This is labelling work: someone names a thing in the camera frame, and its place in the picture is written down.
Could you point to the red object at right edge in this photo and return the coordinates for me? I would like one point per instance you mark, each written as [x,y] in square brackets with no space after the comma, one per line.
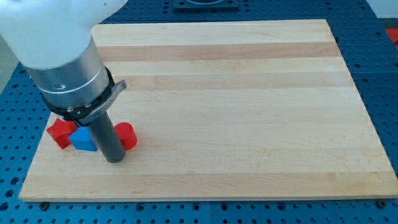
[393,35]

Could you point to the red cylinder block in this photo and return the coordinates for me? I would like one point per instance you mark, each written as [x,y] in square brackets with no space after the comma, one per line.
[126,135]

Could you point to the light wooden board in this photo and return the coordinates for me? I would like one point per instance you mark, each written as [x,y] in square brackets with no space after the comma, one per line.
[253,110]

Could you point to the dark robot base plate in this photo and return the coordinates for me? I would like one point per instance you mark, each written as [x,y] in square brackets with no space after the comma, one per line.
[196,5]

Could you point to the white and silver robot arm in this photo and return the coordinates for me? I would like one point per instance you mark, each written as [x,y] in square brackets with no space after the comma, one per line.
[53,41]

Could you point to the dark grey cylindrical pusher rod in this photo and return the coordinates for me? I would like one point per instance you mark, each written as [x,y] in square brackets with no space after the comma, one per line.
[104,135]

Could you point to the red star block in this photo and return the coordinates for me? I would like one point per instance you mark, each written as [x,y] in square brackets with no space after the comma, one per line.
[60,132]

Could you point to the blue block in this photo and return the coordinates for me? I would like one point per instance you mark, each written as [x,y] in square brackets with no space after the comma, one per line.
[81,140]

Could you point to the black clamp ring with lever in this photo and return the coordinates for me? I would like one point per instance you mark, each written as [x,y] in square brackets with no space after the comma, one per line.
[85,115]

